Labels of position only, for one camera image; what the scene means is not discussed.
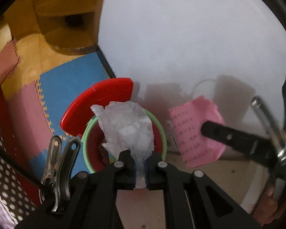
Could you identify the wooden desk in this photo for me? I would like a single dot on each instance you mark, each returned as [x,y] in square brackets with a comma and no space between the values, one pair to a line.
[69,35]

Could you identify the person's right hand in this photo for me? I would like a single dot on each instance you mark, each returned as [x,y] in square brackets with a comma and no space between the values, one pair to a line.
[269,207]

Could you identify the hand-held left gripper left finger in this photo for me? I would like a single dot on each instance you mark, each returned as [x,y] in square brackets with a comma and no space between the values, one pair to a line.
[133,176]

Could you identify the pink foam mat tile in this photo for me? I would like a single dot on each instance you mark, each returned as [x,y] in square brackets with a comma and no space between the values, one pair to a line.
[4,59]
[26,114]

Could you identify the pink paper sheet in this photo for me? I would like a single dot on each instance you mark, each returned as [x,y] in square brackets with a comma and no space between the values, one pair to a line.
[193,128]

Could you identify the white plastic wrapper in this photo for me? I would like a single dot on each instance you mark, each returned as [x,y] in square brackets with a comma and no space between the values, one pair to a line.
[126,128]

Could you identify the red plastic stool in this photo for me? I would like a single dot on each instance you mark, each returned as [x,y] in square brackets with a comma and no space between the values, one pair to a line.
[97,95]

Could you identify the brown polka dot cloth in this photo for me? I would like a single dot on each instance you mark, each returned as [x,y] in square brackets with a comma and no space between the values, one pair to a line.
[0,152]

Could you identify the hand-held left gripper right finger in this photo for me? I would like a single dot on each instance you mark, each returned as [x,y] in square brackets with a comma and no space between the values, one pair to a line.
[147,176]

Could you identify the red bin with green rim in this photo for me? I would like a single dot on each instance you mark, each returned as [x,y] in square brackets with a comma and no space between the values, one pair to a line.
[95,155]

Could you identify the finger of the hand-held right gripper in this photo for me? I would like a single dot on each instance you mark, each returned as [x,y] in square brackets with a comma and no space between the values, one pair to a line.
[228,137]

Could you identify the metal spring clip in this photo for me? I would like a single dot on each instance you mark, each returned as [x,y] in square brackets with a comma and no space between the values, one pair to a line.
[262,109]
[62,162]

